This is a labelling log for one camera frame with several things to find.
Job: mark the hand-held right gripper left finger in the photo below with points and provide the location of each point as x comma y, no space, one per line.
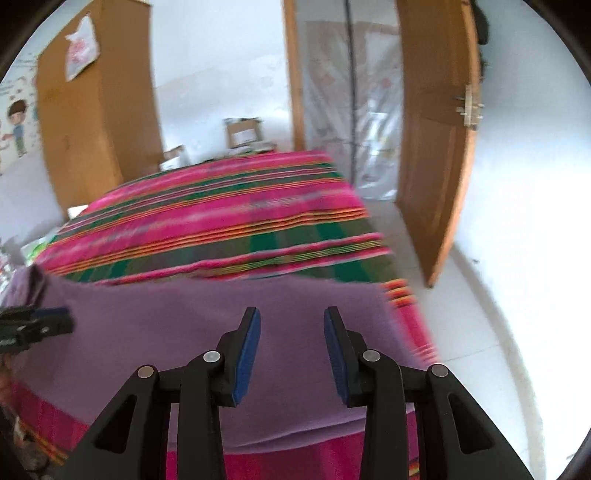
247,355

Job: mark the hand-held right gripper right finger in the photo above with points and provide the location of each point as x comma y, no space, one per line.
333,355

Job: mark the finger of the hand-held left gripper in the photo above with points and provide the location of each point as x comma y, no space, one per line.
51,326
53,313

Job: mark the purple fleece blanket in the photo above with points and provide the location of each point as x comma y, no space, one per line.
184,314

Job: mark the pink plaid bed sheet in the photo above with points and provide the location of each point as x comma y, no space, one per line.
231,203

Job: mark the wooden wardrobe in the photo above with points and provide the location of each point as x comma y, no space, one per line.
92,129

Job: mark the open white box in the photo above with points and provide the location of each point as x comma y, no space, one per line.
173,159

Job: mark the wooden door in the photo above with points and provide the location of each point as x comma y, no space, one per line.
434,161

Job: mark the brown cardboard box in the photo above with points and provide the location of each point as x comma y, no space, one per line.
242,134

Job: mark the clear printed plastic door curtain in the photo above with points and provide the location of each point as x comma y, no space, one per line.
378,115

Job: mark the white plastic bag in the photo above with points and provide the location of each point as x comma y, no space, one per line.
81,50

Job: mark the black curtain strip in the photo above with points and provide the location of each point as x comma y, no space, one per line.
352,69

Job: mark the cartoon wall sticker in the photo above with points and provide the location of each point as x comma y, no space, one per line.
16,124

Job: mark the wooden door frame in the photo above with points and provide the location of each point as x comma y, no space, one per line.
293,69

